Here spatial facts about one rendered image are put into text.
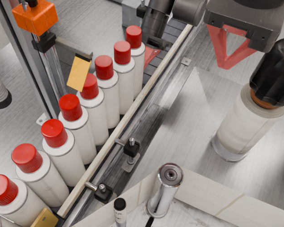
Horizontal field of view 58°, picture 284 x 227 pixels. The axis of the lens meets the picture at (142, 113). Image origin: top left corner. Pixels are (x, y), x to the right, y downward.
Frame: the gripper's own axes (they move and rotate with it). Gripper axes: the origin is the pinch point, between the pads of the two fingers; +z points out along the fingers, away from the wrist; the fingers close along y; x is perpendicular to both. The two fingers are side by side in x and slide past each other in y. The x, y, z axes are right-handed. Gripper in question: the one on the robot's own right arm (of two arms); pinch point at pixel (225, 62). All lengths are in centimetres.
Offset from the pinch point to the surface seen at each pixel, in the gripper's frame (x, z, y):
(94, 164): 16.2, 27.7, -10.4
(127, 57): 17.5, 12.4, 6.3
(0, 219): 19.1, 15.4, -26.9
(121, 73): 18.1, 15.5, 4.7
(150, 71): 18.8, 31.0, 21.9
